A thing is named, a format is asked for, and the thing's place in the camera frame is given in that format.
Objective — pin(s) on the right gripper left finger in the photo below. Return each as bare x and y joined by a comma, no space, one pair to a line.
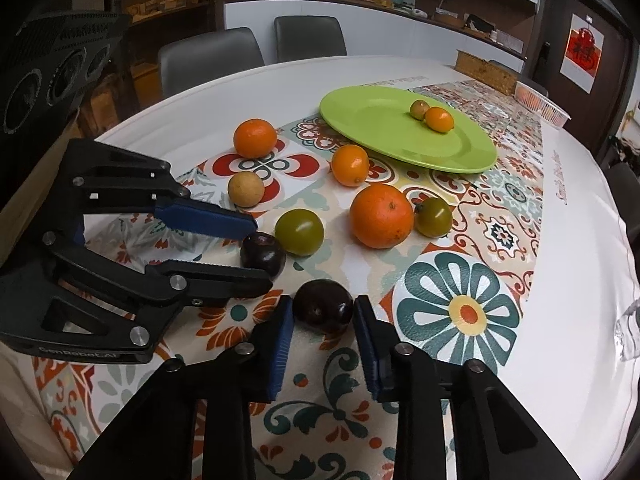
152,436

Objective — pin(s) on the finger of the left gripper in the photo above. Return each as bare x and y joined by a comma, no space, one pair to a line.
97,178
200,279

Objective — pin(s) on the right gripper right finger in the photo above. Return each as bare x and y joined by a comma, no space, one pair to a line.
494,436

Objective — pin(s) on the dark plum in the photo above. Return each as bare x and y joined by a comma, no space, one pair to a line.
262,251
323,305

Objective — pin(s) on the tan longan fruit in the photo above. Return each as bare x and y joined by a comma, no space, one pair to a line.
246,189

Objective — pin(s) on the large green tomato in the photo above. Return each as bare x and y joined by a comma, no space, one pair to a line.
300,232

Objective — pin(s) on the round orange mandarin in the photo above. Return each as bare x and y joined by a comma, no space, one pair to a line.
254,138

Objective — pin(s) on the large orange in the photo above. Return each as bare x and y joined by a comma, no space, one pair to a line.
380,216

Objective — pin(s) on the grey chair near left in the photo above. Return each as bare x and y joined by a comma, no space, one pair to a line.
199,59

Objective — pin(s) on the clear water bottle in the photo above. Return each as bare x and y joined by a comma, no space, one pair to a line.
627,333

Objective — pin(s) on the patterned table runner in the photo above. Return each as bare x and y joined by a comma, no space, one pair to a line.
458,297

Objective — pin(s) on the oval orange kumquat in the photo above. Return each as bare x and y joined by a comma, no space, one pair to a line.
350,165

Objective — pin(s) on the small green tomato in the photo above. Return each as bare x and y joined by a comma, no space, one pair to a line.
433,217

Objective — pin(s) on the green plate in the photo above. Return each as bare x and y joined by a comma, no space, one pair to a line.
378,118

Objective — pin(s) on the grey chair right side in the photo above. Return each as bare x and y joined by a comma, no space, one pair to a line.
625,189

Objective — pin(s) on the green tomato on plate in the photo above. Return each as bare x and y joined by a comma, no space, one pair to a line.
418,109

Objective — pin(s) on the orange kumquat on plate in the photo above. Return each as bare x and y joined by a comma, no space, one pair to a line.
438,119

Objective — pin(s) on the white fruit basket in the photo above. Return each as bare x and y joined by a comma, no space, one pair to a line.
541,105

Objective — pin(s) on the dark wooden door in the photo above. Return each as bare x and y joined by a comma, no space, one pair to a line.
592,116

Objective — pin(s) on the wicker tissue box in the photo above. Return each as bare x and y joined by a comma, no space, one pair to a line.
494,75

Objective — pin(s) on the red poster on door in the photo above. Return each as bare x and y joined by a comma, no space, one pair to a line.
583,53

